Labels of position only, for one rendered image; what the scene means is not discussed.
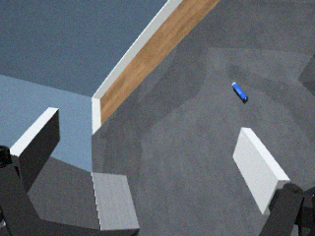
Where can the grey 9v battery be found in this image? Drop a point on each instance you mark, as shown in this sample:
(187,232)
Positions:
(310,191)

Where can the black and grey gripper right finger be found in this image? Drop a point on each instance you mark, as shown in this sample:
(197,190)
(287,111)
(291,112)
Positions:
(285,202)

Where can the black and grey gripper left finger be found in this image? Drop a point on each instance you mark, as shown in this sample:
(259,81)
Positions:
(22,163)

